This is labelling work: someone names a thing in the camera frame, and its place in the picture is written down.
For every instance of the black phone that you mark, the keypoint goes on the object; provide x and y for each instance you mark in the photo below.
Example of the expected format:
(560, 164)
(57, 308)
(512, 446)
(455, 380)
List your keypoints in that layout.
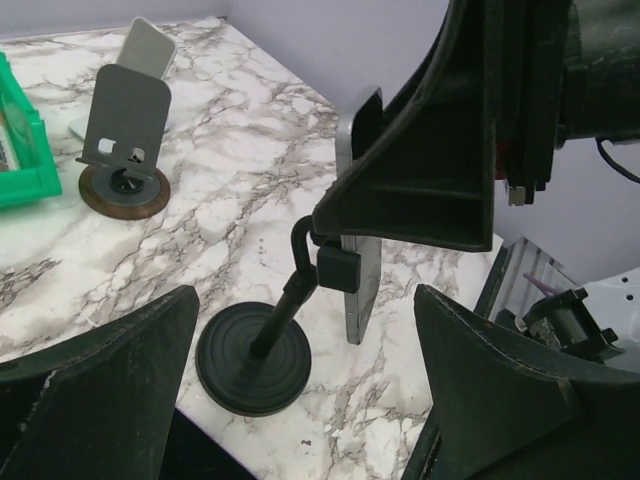
(190, 454)

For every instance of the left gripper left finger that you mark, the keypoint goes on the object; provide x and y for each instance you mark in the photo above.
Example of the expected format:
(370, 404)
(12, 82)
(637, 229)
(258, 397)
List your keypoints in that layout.
(98, 405)

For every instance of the green plastic bin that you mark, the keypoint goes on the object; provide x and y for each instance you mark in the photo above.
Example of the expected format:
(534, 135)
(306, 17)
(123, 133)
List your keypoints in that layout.
(35, 176)

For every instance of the black front mounting rail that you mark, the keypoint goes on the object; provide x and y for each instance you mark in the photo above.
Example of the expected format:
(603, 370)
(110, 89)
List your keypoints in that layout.
(531, 295)

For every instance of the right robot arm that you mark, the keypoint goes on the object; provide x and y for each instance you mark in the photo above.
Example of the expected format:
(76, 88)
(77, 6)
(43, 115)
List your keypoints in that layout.
(600, 95)

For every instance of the white folding phone stand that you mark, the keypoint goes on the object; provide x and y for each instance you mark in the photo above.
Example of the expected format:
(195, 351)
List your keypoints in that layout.
(135, 65)

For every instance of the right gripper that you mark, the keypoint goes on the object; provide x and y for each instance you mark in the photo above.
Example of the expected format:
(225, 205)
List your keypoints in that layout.
(429, 177)

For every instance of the black phone stand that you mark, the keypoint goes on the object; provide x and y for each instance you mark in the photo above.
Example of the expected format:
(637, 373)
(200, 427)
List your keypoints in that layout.
(252, 358)

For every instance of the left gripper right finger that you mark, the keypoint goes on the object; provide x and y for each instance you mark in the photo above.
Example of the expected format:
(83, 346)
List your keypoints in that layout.
(507, 407)

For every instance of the brown base phone stand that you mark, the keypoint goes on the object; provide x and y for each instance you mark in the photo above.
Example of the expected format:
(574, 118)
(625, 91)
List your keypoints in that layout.
(122, 143)

